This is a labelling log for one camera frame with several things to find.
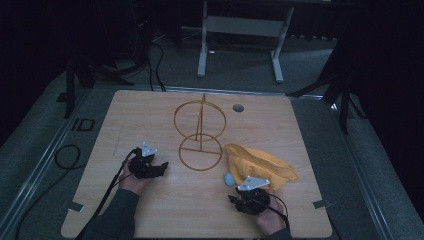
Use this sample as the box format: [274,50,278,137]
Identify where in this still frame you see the white desk frame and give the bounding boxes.
[196,0,296,85]

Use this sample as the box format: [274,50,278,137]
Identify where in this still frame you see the metal floor rail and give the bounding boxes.
[0,87,93,234]
[328,96,396,240]

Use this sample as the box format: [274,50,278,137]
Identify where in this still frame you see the left hand-held gripper cable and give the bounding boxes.
[74,147,140,240]

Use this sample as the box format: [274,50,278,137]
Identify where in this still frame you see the person's right hand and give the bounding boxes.
[253,189,288,236]

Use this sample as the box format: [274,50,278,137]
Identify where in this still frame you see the black floor cables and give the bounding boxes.
[145,39,167,93]

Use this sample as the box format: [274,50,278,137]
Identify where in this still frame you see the light blue pompom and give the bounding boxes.
[223,172,238,187]

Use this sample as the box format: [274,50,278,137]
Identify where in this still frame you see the right hand-held gripper cable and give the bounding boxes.
[262,193,292,233]

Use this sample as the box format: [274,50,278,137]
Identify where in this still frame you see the hand-held gripper cable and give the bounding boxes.
[74,147,140,240]
[262,193,292,233]

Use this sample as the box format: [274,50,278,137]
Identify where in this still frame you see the person's left hand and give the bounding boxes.
[118,162,148,196]

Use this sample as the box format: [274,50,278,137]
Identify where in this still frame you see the gold wire hat stand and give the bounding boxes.
[173,93,228,172]

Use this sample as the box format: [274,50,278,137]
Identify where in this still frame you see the yellow knit hat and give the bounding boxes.
[225,143,300,192]

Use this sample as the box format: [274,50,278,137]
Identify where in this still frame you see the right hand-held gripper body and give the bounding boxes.
[234,175,271,216]

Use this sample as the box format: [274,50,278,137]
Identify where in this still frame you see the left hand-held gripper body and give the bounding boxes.
[128,141,159,180]

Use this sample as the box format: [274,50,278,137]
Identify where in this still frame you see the black looped floor cable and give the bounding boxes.
[14,143,82,240]

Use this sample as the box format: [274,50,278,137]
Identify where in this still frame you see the black metal stand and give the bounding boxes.
[64,54,136,120]
[285,33,368,136]

